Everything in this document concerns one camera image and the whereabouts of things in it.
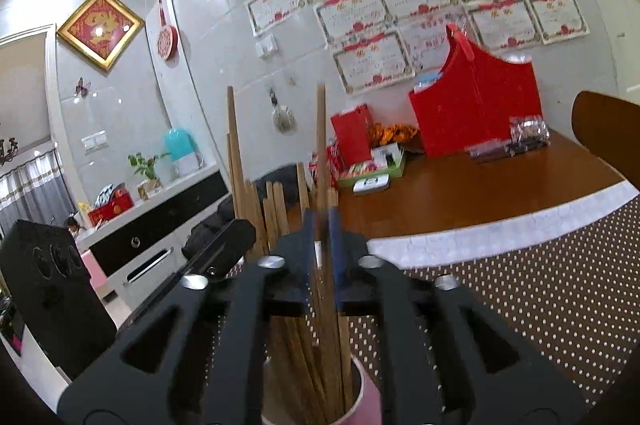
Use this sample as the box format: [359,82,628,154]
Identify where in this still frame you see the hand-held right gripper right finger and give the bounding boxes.
[326,206,588,425]

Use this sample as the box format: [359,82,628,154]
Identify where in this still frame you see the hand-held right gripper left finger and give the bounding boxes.
[57,209,318,425]

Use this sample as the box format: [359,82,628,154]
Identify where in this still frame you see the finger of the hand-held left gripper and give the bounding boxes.
[116,219,257,342]

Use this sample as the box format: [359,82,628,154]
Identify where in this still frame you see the slim bamboo chopstick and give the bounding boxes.
[226,86,256,226]
[315,84,346,321]

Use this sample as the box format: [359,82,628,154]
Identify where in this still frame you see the pile of wooden chopsticks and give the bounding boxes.
[226,132,361,423]

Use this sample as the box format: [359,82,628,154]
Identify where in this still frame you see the pink cup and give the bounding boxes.
[260,352,385,425]

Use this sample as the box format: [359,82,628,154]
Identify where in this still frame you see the black jacket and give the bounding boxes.
[182,162,321,261]

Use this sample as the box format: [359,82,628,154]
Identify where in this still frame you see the pink storage box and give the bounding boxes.
[80,250,108,301]

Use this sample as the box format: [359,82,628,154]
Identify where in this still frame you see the white oval device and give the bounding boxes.
[352,175,391,196]

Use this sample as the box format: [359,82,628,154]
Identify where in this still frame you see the red soda can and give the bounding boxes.
[325,144,347,186]

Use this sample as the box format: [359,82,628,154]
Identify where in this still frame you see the black and white sideboard cabinet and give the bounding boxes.
[85,162,236,311]

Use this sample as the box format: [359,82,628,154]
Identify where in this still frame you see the green box of small things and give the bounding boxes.
[337,142,406,186]

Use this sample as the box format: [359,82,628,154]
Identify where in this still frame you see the teal humidifier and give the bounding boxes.
[165,128,205,178]

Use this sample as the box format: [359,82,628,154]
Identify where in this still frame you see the grey curtain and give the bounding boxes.
[0,150,76,231]

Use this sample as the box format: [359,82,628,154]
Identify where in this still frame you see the potted green plant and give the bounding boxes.
[127,152,171,198]

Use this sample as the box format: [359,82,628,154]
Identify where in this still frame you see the black white patterned item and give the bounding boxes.
[95,184,128,208]

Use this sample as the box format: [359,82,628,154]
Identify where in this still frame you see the grey hanging ornament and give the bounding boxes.
[269,86,296,133]

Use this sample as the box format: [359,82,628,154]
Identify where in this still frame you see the orange snack packets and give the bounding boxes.
[367,122,420,148]

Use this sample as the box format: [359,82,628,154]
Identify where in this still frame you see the wooden dining table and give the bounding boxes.
[330,128,628,238]

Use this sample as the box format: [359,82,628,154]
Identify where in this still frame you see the dark chandelier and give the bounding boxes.
[0,122,21,166]

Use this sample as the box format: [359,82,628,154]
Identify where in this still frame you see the brown polka dot tablecloth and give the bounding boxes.
[345,200,640,406]

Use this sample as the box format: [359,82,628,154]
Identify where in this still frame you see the dark flat packet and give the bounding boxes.
[470,142,531,163]

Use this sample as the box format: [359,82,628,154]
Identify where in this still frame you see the red gift bag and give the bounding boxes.
[409,24,543,158]

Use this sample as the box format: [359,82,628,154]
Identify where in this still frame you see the red round hanging ornament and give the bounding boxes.
[156,0,180,63]

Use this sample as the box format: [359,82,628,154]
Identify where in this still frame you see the clear plastic bag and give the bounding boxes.
[510,116,551,151]

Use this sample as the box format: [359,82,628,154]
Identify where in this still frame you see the framed red gold artwork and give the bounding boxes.
[56,0,146,72]

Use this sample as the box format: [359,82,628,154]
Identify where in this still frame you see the brown wooden chair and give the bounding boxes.
[571,91,640,188]

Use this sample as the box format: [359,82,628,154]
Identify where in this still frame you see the white double wall switch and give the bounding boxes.
[82,130,108,154]

